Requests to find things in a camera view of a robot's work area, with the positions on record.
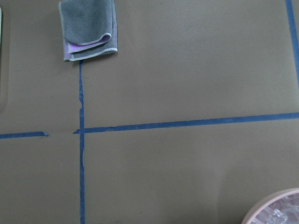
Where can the cream bear tray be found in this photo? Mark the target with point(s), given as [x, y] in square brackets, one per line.
[1, 14]

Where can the grey folded cloth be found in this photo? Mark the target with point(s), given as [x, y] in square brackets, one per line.
[89, 28]

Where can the pink bowl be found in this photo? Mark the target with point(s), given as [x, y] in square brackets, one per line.
[281, 207]

